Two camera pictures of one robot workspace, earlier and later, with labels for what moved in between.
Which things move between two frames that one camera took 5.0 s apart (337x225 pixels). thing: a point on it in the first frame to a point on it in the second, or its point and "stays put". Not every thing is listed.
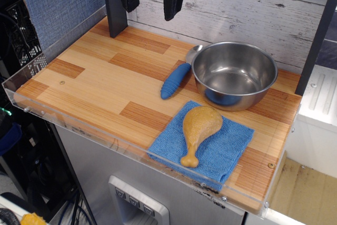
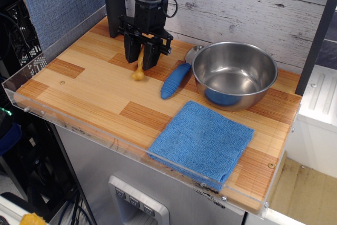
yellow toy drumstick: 199,123 to 138,74
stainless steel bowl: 233,76 stays put
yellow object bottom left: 31,218 stays put
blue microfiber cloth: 219,155 stays put
